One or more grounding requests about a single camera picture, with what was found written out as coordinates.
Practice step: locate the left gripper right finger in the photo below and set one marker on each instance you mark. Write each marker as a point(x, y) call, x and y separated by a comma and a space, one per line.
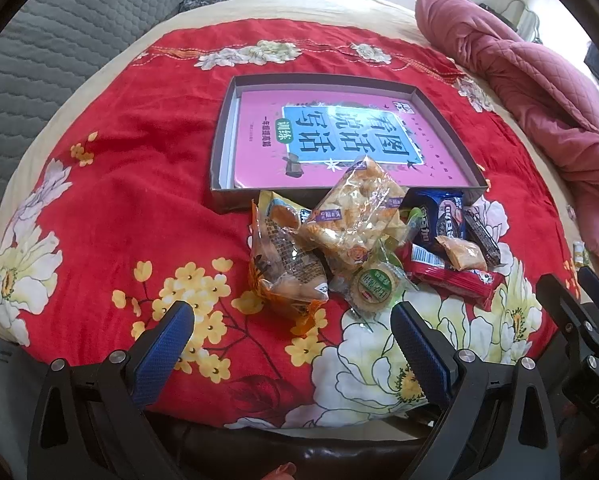
point(496, 421)

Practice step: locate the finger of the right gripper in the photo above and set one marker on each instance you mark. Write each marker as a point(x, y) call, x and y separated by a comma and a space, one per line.
point(589, 281)
point(567, 312)

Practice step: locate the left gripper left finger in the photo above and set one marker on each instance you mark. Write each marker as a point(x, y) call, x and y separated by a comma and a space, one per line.
point(89, 421)

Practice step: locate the orange wafer biscuit pack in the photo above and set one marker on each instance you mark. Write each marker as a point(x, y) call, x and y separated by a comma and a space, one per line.
point(462, 254)

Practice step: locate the Snickers chocolate bar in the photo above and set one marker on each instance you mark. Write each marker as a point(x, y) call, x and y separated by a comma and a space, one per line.
point(477, 232)

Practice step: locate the red wafer snack bar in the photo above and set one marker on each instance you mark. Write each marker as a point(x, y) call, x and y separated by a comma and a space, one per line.
point(476, 286)

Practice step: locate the blue Oreo cookie pack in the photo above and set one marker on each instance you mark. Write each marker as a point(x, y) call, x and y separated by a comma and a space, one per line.
point(442, 215)

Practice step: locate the green round cake pack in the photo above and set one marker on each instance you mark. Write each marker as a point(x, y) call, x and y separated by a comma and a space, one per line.
point(376, 286)

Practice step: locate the rice cracker snack pack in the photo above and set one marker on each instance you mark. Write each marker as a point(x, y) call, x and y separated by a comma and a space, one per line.
point(355, 213)

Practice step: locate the orange peanut snack pack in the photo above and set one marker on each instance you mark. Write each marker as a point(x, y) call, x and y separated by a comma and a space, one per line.
point(287, 274)

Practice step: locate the yellow bread snack pack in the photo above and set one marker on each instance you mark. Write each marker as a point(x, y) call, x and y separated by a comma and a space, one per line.
point(282, 212)

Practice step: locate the green milk candy pack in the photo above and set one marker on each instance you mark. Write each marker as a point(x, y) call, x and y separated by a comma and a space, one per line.
point(405, 226)

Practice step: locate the person's left hand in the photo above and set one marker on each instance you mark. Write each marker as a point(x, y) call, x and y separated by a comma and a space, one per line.
point(283, 472)

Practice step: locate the red floral cloth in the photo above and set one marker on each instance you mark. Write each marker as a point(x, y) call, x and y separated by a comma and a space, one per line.
point(118, 224)

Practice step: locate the pink quilted blanket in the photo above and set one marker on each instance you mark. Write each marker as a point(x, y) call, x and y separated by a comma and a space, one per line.
point(556, 106)

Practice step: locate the grey cardboard box tray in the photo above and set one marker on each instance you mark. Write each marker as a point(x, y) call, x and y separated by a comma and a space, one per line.
point(227, 197)

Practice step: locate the pink Chinese workbook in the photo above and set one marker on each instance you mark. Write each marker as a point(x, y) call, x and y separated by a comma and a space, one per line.
point(299, 138)

